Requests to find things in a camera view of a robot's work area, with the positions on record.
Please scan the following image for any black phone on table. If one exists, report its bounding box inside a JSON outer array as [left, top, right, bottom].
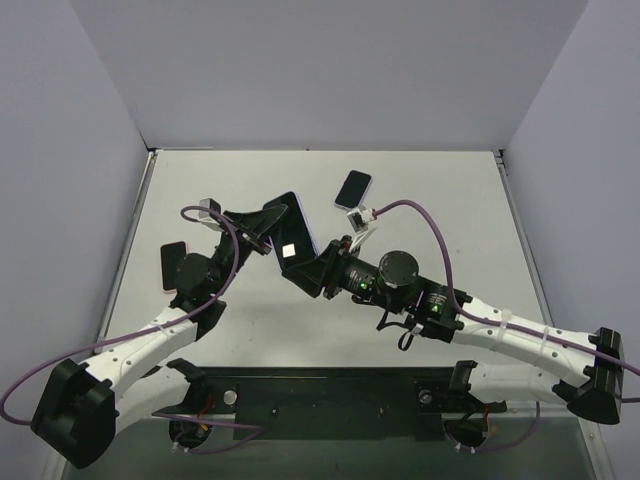
[[334, 170, 372, 210]]

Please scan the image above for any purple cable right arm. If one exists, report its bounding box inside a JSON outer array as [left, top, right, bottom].
[[372, 199, 640, 455]]

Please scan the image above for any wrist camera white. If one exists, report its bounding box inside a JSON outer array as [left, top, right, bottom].
[[347, 205, 377, 253], [197, 198, 223, 232]]

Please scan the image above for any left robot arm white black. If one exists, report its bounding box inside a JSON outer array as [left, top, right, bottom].
[[30, 200, 287, 469]]

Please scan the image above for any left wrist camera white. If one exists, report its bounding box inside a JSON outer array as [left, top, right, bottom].
[[197, 198, 223, 232]]

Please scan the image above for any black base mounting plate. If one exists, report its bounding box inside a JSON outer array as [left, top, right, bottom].
[[167, 367, 507, 441]]

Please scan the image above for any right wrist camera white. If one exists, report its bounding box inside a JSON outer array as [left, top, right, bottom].
[[347, 205, 377, 253]]

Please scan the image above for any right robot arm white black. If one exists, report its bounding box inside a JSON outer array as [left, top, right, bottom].
[[276, 240, 624, 425]]

